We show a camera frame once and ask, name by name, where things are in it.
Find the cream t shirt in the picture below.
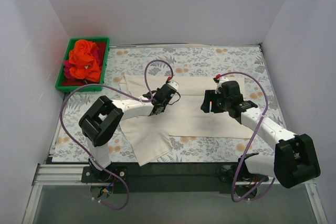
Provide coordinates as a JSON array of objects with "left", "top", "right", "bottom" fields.
[{"left": 120, "top": 77, "right": 252, "bottom": 166}]

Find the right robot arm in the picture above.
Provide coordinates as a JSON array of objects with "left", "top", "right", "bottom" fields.
[{"left": 201, "top": 77, "right": 321, "bottom": 188}]

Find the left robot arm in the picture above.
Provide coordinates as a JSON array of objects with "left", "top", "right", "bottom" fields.
[{"left": 79, "top": 80, "right": 179, "bottom": 182}]

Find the floral table mat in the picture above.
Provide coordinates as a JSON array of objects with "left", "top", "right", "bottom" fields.
[{"left": 50, "top": 47, "right": 284, "bottom": 163}]

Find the orange t shirt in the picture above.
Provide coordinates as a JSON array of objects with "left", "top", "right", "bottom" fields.
[{"left": 67, "top": 39, "right": 106, "bottom": 82}]

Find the green plastic bin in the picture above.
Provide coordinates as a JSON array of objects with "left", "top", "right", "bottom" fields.
[{"left": 55, "top": 37, "right": 110, "bottom": 93}]

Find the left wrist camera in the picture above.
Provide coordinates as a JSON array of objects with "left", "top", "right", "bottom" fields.
[{"left": 166, "top": 77, "right": 179, "bottom": 91}]

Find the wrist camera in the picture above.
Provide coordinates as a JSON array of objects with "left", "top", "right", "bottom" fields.
[
  {"left": 166, "top": 77, "right": 179, "bottom": 91},
  {"left": 213, "top": 75, "right": 229, "bottom": 87}
]

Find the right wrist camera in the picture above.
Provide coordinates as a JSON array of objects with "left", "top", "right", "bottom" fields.
[{"left": 213, "top": 75, "right": 229, "bottom": 87}]

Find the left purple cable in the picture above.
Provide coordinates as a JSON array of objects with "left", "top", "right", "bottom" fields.
[{"left": 59, "top": 60, "right": 175, "bottom": 211}]

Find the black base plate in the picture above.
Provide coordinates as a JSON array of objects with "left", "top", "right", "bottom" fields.
[{"left": 81, "top": 161, "right": 270, "bottom": 195}]

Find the aluminium frame rail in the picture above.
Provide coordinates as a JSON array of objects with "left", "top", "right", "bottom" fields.
[{"left": 23, "top": 163, "right": 328, "bottom": 223}]

